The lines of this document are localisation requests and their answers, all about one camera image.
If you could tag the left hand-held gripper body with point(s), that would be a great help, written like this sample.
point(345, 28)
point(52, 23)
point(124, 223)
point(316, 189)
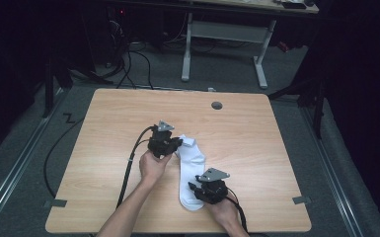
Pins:
point(159, 143)

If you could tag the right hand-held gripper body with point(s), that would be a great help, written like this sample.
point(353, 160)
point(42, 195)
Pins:
point(213, 191)

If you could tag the white sock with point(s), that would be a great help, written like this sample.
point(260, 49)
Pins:
point(190, 164)
point(188, 141)

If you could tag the person's left hand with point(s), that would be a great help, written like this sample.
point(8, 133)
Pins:
point(153, 168)

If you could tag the person's right hand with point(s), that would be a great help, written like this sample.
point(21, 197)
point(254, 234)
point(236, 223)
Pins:
point(225, 214)

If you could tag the grey round table grommet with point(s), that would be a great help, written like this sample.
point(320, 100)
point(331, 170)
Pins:
point(216, 105)

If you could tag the small white table clip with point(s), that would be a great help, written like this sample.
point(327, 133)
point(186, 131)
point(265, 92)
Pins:
point(211, 89)

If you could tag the grey tape piece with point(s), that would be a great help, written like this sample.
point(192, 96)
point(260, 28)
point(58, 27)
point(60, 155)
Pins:
point(56, 203)
point(302, 200)

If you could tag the black computer tower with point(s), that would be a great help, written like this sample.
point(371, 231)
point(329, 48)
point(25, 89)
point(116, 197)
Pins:
point(116, 36)

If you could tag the black metal stand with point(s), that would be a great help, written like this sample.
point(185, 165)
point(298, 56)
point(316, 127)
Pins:
point(319, 112)
point(48, 92)

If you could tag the desk with white metal legs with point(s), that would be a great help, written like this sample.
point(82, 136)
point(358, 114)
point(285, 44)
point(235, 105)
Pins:
point(230, 31)

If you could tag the small red object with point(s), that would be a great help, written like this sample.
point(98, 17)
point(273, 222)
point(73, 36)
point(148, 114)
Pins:
point(283, 46)

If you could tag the dark curtain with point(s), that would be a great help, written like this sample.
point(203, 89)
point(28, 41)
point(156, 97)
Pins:
point(6, 49)
point(368, 82)

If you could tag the black device on desk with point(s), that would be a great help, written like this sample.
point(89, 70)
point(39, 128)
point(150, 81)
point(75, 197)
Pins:
point(294, 5)

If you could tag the metal floor rail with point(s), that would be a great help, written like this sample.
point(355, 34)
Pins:
point(16, 164)
point(334, 171)

